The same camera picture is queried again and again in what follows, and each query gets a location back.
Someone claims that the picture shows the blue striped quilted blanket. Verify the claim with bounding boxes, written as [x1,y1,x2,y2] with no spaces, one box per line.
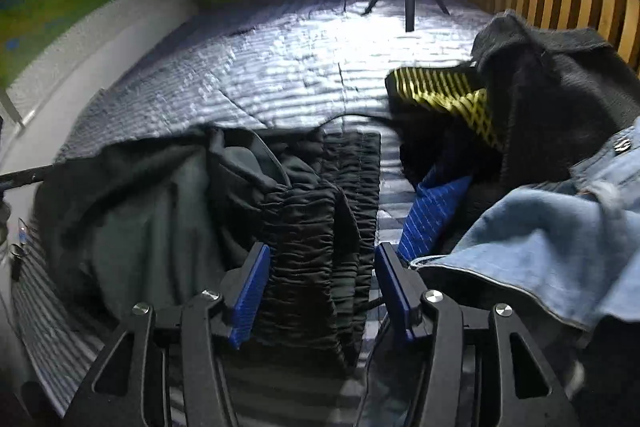
[10,0,501,427]

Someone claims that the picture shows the dark grey pants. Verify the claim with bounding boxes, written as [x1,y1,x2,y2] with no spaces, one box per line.
[32,124,383,375]

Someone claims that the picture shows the black yellow striped garment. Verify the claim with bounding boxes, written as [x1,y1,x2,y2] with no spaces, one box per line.
[385,67,505,152]

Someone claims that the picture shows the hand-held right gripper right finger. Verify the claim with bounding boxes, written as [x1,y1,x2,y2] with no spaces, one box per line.
[374,243,581,427]

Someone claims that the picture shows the light blue denim jeans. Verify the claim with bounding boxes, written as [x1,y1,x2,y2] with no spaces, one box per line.
[410,117,640,333]

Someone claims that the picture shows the black white hanging strip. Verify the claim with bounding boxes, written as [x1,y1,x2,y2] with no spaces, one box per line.
[0,84,25,128]

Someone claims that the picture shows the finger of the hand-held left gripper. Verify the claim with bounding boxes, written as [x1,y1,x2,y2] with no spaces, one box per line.
[0,164,56,190]

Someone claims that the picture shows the blue striped cloth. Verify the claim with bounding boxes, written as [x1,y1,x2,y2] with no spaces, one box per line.
[397,164,475,258]

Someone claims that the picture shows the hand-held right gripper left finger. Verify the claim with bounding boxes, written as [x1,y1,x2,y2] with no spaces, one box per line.
[62,241,272,427]

